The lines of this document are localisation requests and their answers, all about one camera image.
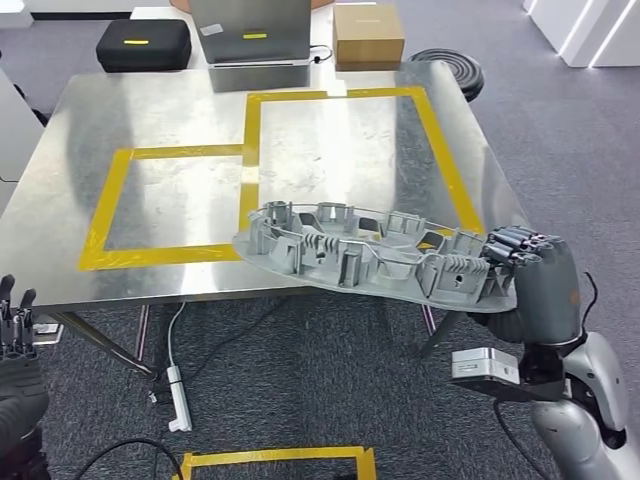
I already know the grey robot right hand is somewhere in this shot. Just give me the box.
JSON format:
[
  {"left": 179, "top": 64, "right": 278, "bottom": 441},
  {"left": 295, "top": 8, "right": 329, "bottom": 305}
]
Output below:
[{"left": 467, "top": 226, "right": 583, "bottom": 348}]

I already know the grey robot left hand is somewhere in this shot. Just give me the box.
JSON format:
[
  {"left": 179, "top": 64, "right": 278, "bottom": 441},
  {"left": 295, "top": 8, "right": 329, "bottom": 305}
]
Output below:
[{"left": 0, "top": 274, "right": 51, "bottom": 456}]

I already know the grey plastic wheel hubcap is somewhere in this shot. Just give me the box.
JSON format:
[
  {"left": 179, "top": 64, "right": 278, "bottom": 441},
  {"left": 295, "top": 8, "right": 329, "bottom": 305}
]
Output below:
[{"left": 232, "top": 200, "right": 518, "bottom": 314}]

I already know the stainless steel workbench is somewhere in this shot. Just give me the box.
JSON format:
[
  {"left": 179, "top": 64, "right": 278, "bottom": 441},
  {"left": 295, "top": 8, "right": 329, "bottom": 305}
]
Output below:
[{"left": 0, "top": 60, "right": 528, "bottom": 382}]

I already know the metal floor socket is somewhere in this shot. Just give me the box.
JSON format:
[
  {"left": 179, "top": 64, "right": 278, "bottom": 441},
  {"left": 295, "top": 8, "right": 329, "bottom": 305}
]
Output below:
[{"left": 32, "top": 321, "right": 64, "bottom": 347}]

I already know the white power strip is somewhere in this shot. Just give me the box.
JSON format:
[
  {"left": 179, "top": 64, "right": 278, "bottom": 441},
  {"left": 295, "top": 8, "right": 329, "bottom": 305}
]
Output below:
[{"left": 166, "top": 365, "right": 193, "bottom": 433}]

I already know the white desk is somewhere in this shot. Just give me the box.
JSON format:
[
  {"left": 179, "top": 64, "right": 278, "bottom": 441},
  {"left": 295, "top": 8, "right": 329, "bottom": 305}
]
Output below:
[{"left": 0, "top": 66, "right": 45, "bottom": 213}]

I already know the black round stool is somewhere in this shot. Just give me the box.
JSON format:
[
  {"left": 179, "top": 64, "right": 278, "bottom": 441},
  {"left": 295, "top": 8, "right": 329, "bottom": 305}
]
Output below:
[{"left": 407, "top": 47, "right": 485, "bottom": 104}]

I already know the white partition panel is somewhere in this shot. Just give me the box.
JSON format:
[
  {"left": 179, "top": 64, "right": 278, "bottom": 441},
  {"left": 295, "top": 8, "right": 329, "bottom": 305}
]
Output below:
[{"left": 522, "top": 0, "right": 640, "bottom": 69}]

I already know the brown cardboard box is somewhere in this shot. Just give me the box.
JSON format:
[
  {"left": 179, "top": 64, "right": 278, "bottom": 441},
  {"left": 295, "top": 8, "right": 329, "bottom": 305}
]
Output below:
[{"left": 332, "top": 3, "right": 406, "bottom": 72}]

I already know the black zip case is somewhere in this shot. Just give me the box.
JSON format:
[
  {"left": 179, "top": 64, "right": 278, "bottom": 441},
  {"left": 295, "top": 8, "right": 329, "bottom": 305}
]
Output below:
[{"left": 96, "top": 18, "right": 192, "bottom": 74}]

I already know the grey laptop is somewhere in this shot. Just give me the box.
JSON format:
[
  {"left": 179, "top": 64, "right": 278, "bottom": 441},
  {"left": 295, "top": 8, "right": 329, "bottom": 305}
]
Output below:
[{"left": 189, "top": 0, "right": 312, "bottom": 69}]

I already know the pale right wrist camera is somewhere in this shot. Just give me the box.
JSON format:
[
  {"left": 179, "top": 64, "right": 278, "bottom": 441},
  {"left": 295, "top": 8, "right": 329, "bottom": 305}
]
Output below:
[{"left": 451, "top": 347, "right": 522, "bottom": 389}]

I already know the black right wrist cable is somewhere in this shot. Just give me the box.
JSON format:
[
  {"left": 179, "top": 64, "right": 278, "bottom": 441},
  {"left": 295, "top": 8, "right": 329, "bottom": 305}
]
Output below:
[{"left": 492, "top": 399, "right": 551, "bottom": 480}]

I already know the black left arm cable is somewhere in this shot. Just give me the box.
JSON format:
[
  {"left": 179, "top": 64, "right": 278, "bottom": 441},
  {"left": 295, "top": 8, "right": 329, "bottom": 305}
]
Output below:
[{"left": 75, "top": 438, "right": 183, "bottom": 480}]

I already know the white power strip cable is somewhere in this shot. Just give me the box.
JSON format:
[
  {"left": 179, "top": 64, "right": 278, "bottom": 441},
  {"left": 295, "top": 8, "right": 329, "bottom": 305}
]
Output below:
[{"left": 167, "top": 301, "right": 187, "bottom": 369}]

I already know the black floor cable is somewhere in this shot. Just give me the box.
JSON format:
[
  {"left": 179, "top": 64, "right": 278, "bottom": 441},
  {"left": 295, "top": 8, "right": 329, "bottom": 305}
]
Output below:
[{"left": 187, "top": 296, "right": 290, "bottom": 386}]

